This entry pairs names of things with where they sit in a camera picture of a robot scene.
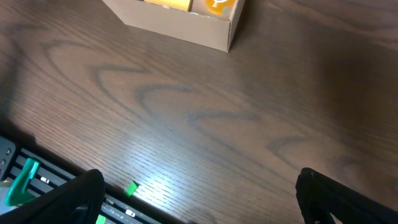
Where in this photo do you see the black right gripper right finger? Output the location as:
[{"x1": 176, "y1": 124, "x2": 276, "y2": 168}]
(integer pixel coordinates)
[{"x1": 295, "y1": 167, "x2": 397, "y2": 224}]

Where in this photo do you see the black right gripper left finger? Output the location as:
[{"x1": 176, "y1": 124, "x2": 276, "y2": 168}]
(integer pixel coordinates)
[{"x1": 1, "y1": 169, "x2": 105, "y2": 224}]

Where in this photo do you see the brown cardboard box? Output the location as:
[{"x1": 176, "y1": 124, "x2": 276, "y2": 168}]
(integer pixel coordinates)
[{"x1": 103, "y1": 0, "x2": 245, "y2": 52}]

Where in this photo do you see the yellow clear tape roll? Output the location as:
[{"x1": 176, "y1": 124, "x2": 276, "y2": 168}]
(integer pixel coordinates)
[{"x1": 205, "y1": 0, "x2": 235, "y2": 15}]

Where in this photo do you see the yellow sticky note pad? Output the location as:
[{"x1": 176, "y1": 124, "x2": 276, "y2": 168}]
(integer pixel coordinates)
[{"x1": 145, "y1": 0, "x2": 191, "y2": 11}]

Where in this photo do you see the small green clip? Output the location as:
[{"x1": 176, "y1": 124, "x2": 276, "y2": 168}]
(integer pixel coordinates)
[{"x1": 124, "y1": 181, "x2": 139, "y2": 197}]

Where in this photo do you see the green clamp handle right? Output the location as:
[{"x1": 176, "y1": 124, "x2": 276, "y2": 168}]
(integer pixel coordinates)
[{"x1": 95, "y1": 215, "x2": 106, "y2": 224}]

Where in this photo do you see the green clamp handle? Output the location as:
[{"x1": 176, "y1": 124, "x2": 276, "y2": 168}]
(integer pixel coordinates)
[
  {"x1": 5, "y1": 158, "x2": 40, "y2": 207},
  {"x1": 95, "y1": 215, "x2": 106, "y2": 224}
]

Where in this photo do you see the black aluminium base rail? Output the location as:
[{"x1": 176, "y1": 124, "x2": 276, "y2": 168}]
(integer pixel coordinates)
[{"x1": 1, "y1": 137, "x2": 179, "y2": 224}]

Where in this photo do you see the green clamp handle left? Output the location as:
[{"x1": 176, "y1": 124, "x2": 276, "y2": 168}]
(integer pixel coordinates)
[{"x1": 5, "y1": 158, "x2": 40, "y2": 207}]

